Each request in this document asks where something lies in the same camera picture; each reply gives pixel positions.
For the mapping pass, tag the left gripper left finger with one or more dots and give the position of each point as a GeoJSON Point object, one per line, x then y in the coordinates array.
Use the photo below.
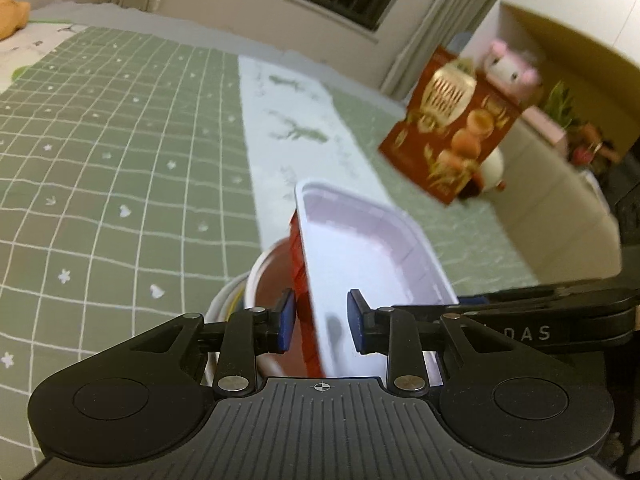
{"type": "Point", "coordinates": [248, 334]}

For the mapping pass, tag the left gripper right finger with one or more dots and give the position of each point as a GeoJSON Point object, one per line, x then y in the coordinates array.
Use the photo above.
{"type": "Point", "coordinates": [393, 333]}

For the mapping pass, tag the white yellow-rimmed ceramic bowl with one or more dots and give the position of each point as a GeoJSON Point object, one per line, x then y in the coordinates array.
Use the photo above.
{"type": "Point", "coordinates": [237, 299]}

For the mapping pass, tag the white floral plate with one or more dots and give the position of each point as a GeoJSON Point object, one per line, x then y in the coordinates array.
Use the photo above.
{"type": "Point", "coordinates": [217, 312]}

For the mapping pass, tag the lilac rectangular plastic tray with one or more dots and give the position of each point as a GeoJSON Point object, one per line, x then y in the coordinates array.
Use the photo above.
{"type": "Point", "coordinates": [342, 240]}

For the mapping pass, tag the green checked tablecloth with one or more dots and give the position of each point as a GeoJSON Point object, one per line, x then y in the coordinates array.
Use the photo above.
{"type": "Point", "coordinates": [126, 199]}

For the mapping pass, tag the white deer table runner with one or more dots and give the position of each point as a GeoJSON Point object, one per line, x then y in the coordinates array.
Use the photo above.
{"type": "Point", "coordinates": [293, 132]}

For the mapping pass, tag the pink box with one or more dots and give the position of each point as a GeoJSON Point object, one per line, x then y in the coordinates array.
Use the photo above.
{"type": "Point", "coordinates": [544, 125]}

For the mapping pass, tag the green potted plant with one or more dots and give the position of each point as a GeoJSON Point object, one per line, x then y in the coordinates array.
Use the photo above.
{"type": "Point", "coordinates": [559, 106]}

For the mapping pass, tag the red quail eggs bag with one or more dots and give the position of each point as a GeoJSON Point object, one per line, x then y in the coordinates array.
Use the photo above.
{"type": "Point", "coordinates": [454, 120]}

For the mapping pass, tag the pink plush toy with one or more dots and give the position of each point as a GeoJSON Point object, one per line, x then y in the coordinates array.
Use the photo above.
{"type": "Point", "coordinates": [512, 74]}

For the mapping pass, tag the beige curtain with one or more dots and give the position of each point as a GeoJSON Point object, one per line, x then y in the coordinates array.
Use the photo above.
{"type": "Point", "coordinates": [443, 20]}

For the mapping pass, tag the cartoon print bedsheet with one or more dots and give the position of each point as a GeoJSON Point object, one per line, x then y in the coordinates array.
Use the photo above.
{"type": "Point", "coordinates": [30, 45]}

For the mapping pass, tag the orange cloth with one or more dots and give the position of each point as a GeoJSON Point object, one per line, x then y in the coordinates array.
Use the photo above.
{"type": "Point", "coordinates": [14, 15]}

